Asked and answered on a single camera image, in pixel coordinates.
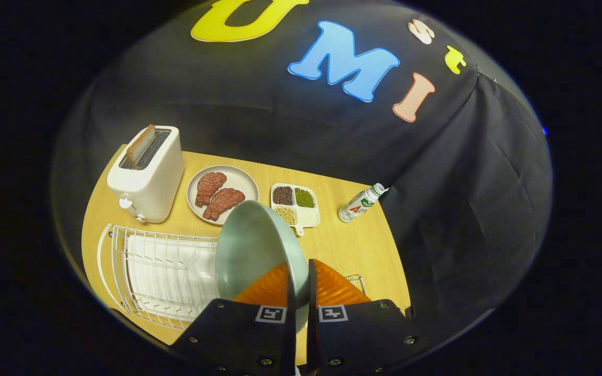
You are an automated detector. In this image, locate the white toaster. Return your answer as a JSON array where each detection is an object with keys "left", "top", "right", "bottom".
[{"left": 107, "top": 124, "right": 185, "bottom": 224}]

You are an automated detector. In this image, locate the white wire dish rack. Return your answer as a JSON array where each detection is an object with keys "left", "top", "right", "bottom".
[{"left": 96, "top": 224, "right": 367, "bottom": 331}]

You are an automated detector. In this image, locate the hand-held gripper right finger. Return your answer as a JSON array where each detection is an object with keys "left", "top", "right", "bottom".
[{"left": 306, "top": 258, "right": 422, "bottom": 375}]

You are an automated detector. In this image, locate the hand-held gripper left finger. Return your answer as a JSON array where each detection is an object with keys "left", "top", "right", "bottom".
[{"left": 168, "top": 263, "right": 297, "bottom": 376}]

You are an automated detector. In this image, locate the white ribbed drip tray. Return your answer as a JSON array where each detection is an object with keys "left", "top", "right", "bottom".
[{"left": 126, "top": 233, "right": 221, "bottom": 322}]

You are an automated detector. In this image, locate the white drink bottle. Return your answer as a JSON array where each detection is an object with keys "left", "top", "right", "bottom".
[{"left": 338, "top": 183, "right": 388, "bottom": 224}]

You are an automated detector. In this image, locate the light green plate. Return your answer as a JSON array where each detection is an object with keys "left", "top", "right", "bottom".
[{"left": 215, "top": 200, "right": 310, "bottom": 327}]

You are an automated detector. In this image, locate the white divided snack tray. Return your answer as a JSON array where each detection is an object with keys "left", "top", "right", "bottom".
[{"left": 271, "top": 183, "right": 321, "bottom": 237}]

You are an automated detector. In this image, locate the brown steak piece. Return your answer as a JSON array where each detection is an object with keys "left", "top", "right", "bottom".
[
  {"left": 202, "top": 188, "right": 246, "bottom": 221},
  {"left": 195, "top": 172, "right": 227, "bottom": 207}
]

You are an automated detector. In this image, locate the grey plate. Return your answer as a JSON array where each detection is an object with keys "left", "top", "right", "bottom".
[{"left": 187, "top": 165, "right": 260, "bottom": 226}]

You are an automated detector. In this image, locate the black backdrop cloth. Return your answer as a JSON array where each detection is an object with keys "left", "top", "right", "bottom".
[{"left": 53, "top": 0, "right": 553, "bottom": 324}]

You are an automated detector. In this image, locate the brown bread slice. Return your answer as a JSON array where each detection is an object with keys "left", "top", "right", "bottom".
[{"left": 125, "top": 124, "right": 157, "bottom": 170}]

